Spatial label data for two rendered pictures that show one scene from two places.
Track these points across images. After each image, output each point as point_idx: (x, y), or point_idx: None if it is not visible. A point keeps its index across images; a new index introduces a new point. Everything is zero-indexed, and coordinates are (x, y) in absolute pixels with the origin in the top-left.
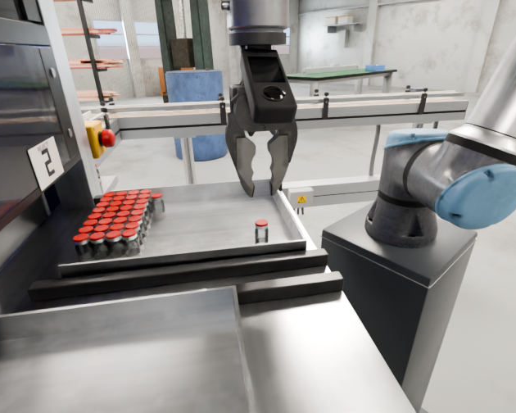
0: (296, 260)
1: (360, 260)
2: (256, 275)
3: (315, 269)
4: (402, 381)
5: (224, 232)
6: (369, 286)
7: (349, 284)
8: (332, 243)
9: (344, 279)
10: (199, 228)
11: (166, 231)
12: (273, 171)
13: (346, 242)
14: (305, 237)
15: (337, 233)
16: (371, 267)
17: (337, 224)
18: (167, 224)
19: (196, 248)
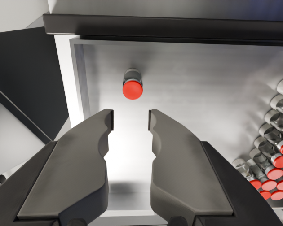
0: (93, 15)
1: (17, 102)
2: (151, 14)
3: (68, 10)
4: (27, 28)
5: (172, 118)
6: (19, 81)
7: (41, 94)
8: (42, 130)
9: (44, 100)
10: (200, 132)
11: (238, 132)
12: (102, 128)
13: (24, 123)
14: (69, 89)
15: (32, 138)
16: (8, 90)
17: (30, 154)
18: (233, 146)
19: (212, 89)
